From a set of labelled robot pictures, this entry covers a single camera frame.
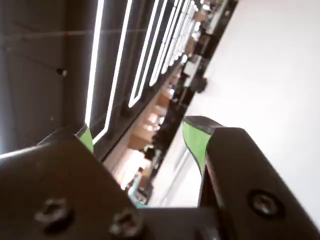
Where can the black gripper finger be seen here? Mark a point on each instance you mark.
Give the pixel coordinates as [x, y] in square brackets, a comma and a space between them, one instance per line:
[245, 175]
[55, 187]

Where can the black lumpy tabletop object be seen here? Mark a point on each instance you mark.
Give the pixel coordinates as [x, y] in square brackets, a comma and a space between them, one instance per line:
[200, 84]

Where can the white LED ceiling light loop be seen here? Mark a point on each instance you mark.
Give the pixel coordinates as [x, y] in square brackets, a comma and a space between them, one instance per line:
[147, 50]
[93, 62]
[163, 50]

